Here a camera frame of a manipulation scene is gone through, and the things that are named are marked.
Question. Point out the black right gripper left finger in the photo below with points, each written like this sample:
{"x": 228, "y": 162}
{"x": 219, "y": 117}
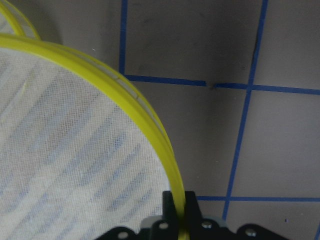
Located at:
{"x": 169, "y": 213}

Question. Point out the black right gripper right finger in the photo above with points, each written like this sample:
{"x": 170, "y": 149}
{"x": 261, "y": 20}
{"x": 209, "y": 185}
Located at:
{"x": 193, "y": 215}

